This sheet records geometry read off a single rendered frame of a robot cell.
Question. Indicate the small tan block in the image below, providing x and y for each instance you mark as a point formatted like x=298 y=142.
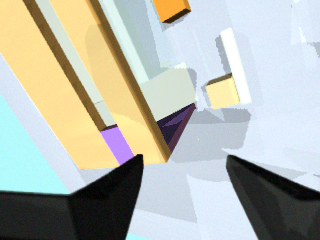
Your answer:
x=222 y=91

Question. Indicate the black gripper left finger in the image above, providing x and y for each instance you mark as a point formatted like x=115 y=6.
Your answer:
x=102 y=210

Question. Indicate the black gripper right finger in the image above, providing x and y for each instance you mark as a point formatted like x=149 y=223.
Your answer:
x=276 y=207

